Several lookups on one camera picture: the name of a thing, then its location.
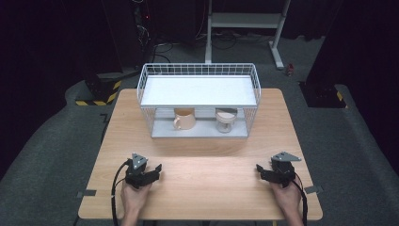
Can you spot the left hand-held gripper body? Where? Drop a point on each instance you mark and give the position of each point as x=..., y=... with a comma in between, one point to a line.
x=138, y=174

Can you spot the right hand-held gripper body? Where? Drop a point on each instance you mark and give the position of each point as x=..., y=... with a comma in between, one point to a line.
x=282, y=171

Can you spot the cream mug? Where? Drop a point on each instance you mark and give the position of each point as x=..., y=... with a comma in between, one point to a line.
x=186, y=121

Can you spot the person's left hand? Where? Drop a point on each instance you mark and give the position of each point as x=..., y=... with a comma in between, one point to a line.
x=135, y=197

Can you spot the person's right hand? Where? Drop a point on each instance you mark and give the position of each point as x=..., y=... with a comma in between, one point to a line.
x=287, y=197

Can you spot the grey tape piece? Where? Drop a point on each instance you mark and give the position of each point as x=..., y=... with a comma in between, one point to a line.
x=87, y=193
x=313, y=189

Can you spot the black yellow-striped base block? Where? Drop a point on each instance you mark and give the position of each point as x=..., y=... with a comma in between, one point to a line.
x=323, y=95
x=100, y=89

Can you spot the small red object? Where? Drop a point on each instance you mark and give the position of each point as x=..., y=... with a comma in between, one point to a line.
x=290, y=69

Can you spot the dark equipment tower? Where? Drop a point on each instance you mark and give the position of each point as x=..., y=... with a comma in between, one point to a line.
x=135, y=34

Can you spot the white metal stand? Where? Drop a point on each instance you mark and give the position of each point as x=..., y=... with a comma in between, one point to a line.
x=244, y=20

